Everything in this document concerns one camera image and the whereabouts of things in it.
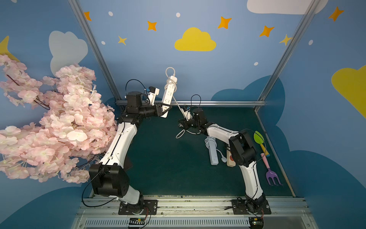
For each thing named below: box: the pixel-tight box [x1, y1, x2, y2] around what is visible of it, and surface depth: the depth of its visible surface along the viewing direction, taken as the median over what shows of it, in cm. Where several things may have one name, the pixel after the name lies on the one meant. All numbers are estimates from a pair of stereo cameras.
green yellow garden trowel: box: [253, 130, 271, 157], surface depth 104 cm
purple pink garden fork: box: [260, 152, 284, 186], surface depth 88 cm
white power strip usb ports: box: [160, 75, 178, 119], surface depth 74 cm
